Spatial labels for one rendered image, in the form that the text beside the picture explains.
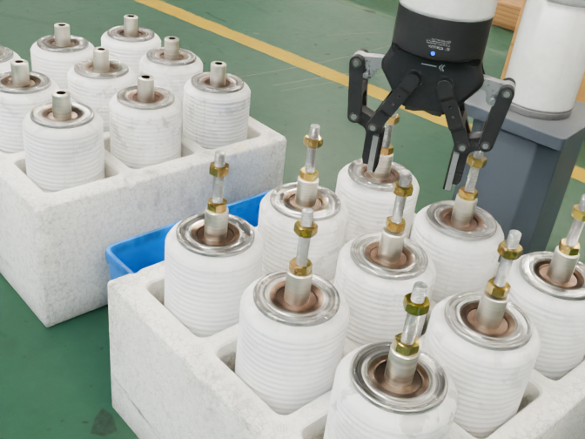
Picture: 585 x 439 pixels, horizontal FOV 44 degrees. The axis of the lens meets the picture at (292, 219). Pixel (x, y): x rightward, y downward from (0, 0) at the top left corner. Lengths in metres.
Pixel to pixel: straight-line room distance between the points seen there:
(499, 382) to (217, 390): 0.24
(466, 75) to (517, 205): 0.40
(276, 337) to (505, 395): 0.20
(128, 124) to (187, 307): 0.34
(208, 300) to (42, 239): 0.29
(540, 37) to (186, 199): 0.50
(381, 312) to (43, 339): 0.47
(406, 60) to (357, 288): 0.21
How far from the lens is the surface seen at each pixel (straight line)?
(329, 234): 0.74
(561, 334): 0.72
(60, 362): 0.94
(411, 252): 0.71
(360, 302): 0.68
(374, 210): 0.81
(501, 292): 0.62
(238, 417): 0.63
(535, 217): 1.00
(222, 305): 0.69
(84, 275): 0.96
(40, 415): 0.88
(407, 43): 0.58
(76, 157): 0.91
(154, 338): 0.70
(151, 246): 0.95
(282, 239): 0.74
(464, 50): 0.58
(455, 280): 0.77
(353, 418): 0.55
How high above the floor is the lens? 0.63
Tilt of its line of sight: 31 degrees down
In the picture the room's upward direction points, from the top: 7 degrees clockwise
